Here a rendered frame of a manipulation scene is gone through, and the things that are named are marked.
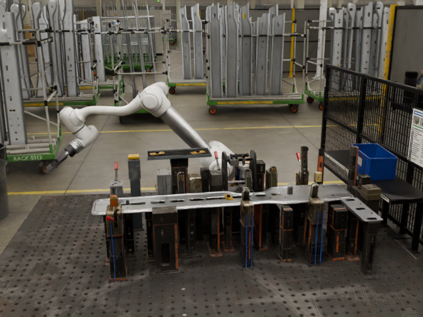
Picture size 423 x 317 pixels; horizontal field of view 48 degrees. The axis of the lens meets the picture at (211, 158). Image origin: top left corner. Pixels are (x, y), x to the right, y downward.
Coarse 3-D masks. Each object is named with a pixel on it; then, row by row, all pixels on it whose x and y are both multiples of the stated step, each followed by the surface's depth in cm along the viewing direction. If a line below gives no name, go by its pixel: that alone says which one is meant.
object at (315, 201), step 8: (312, 200) 238; (320, 200) 237; (312, 208) 238; (320, 208) 236; (312, 216) 239; (320, 216) 237; (312, 224) 239; (320, 224) 239; (312, 232) 244; (312, 240) 242; (312, 248) 243; (320, 248) 244; (304, 256) 253; (312, 256) 244; (320, 256) 244; (312, 264) 245
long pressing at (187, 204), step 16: (208, 192) 260; (224, 192) 260; (256, 192) 259; (272, 192) 260; (304, 192) 259; (320, 192) 259; (336, 192) 259; (96, 208) 241; (128, 208) 240; (144, 208) 240; (192, 208) 242
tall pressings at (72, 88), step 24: (0, 0) 884; (48, 0) 920; (72, 0) 925; (48, 24) 950; (72, 24) 934; (24, 48) 930; (72, 48) 939; (24, 72) 922; (72, 72) 948; (24, 96) 925; (72, 96) 959
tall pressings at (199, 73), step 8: (184, 8) 1148; (192, 8) 1149; (208, 8) 1134; (184, 16) 1155; (192, 16) 1174; (208, 16) 1138; (184, 24) 1159; (200, 24) 1161; (184, 32) 1166; (200, 32) 1168; (184, 40) 1171; (200, 40) 1173; (184, 48) 1176; (200, 48) 1178; (224, 48) 1159; (184, 56) 1180; (200, 56) 1182; (224, 56) 1162; (184, 64) 1185; (200, 64) 1187; (224, 64) 1166; (184, 72) 1189; (200, 72) 1191; (224, 72) 1171; (224, 80) 1176
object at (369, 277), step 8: (368, 224) 225; (376, 224) 226; (368, 232) 226; (376, 232) 227; (368, 240) 228; (368, 248) 229; (368, 256) 231; (368, 264) 233; (360, 272) 236; (368, 272) 235
